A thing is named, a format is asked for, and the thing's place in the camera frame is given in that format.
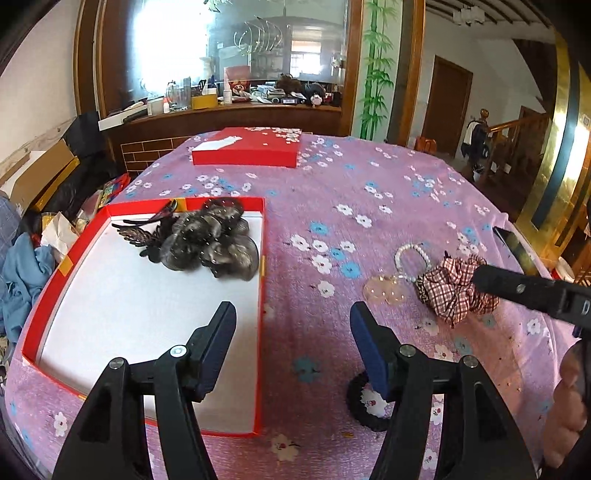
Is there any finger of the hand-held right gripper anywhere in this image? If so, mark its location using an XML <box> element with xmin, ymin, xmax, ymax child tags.
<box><xmin>472</xmin><ymin>263</ymin><xmax>591</xmax><ymax>330</ymax></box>

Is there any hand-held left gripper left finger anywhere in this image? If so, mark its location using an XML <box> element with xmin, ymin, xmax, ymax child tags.
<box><xmin>51</xmin><ymin>301</ymin><xmax>238</xmax><ymax>480</ymax></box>

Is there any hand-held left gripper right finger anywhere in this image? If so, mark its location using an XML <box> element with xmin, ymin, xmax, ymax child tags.
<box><xmin>349</xmin><ymin>301</ymin><xmax>539</xmax><ymax>480</ymax></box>

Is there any black hair tie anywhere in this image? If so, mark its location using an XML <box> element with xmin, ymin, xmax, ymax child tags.
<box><xmin>346</xmin><ymin>373</ymin><xmax>402</xmax><ymax>432</ymax></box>

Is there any transparent hair claw clip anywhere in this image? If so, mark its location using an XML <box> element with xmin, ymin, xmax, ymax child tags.
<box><xmin>364</xmin><ymin>273</ymin><xmax>405</xmax><ymax>304</ymax></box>

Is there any plaid red scrunchie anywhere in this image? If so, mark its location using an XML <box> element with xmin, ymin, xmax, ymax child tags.
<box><xmin>422</xmin><ymin>255</ymin><xmax>500</xmax><ymax>328</ymax></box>

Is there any red box with white lining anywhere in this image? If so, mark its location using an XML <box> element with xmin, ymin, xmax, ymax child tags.
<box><xmin>22</xmin><ymin>197</ymin><xmax>266</xmax><ymax>437</ymax></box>

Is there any person's right hand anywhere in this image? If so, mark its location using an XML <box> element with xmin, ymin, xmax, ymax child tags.
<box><xmin>542</xmin><ymin>340</ymin><xmax>591</xmax><ymax>469</ymax></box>

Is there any black smartphone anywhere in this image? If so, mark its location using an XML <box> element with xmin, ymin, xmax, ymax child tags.
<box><xmin>493</xmin><ymin>225</ymin><xmax>539</xmax><ymax>278</ymax></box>

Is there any grey gauze flower hairpiece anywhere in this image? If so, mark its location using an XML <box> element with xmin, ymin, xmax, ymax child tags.
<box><xmin>159</xmin><ymin>196</ymin><xmax>260</xmax><ymax>281</ymax></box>

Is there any gold pillar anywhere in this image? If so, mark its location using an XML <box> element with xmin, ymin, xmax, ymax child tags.
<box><xmin>515</xmin><ymin>28</ymin><xmax>591</xmax><ymax>259</ymax></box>

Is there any black butterfly hair clip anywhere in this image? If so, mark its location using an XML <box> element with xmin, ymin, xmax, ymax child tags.
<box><xmin>112</xmin><ymin>220</ymin><xmax>168</xmax><ymax>264</ymax></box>

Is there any wooden staircase railing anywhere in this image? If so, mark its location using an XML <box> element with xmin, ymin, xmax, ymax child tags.
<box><xmin>475</xmin><ymin>108</ymin><xmax>555</xmax><ymax>185</ymax></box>

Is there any dark brown headband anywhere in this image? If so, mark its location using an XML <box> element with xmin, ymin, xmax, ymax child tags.
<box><xmin>122</xmin><ymin>199</ymin><xmax>181</xmax><ymax>227</ymax></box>

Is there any hanging dark jacket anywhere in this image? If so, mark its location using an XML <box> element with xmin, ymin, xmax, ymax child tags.
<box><xmin>461</xmin><ymin>119</ymin><xmax>490</xmax><ymax>162</ymax></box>

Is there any purple floral tablecloth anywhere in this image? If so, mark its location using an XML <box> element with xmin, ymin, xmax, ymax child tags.
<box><xmin>4</xmin><ymin>131</ymin><xmax>578</xmax><ymax>480</ymax></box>

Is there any colourful toy box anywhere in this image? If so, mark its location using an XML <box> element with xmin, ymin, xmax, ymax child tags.
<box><xmin>95</xmin><ymin>175</ymin><xmax>130</xmax><ymax>208</ymax></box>

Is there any brown wooden door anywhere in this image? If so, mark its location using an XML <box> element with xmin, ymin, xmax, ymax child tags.
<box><xmin>420</xmin><ymin>55</ymin><xmax>474</xmax><ymax>155</ymax></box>

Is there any red box lid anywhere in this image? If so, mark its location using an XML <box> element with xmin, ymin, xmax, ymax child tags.
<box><xmin>191</xmin><ymin>128</ymin><xmax>303</xmax><ymax>168</ymax></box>

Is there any blue cloth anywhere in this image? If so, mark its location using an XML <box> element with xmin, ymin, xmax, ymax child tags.
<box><xmin>0</xmin><ymin>233</ymin><xmax>56</xmax><ymax>342</ymax></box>

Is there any wooden counter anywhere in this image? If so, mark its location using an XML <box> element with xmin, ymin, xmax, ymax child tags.
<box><xmin>99</xmin><ymin>104</ymin><xmax>345</xmax><ymax>178</ymax></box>

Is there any white flat box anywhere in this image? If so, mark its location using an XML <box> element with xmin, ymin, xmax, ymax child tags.
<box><xmin>98</xmin><ymin>107</ymin><xmax>153</xmax><ymax>131</ymax></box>

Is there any cardboard box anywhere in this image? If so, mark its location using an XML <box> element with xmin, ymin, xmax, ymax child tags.
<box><xmin>0</xmin><ymin>138</ymin><xmax>79</xmax><ymax>210</ymax></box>

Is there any red gift bag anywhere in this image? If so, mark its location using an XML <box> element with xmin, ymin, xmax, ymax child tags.
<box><xmin>224</xmin><ymin>66</ymin><xmax>251</xmax><ymax>95</ymax></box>

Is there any large glass partition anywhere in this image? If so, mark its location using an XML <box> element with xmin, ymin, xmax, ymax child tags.
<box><xmin>95</xmin><ymin>0</ymin><xmax>365</xmax><ymax>109</ymax></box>

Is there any white pearl bracelet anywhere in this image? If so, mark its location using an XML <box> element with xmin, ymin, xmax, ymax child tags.
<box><xmin>394</xmin><ymin>243</ymin><xmax>433</xmax><ymax>283</ymax></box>

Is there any green bamboo wall painting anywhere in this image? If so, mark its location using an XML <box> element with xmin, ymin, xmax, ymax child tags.
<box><xmin>358</xmin><ymin>0</ymin><xmax>399</xmax><ymax>139</ymax></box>

